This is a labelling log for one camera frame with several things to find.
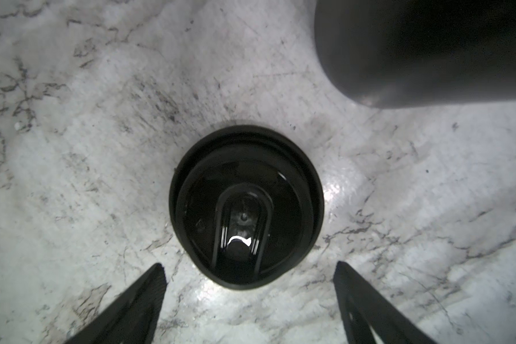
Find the black mug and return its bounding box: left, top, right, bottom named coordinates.
left=314, top=0, right=516, bottom=108

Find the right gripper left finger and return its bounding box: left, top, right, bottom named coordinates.
left=67, top=263, right=167, bottom=344

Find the black cup lid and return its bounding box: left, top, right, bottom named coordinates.
left=169, top=125, right=325, bottom=290

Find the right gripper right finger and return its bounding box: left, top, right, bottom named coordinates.
left=333, top=261, right=434, bottom=343

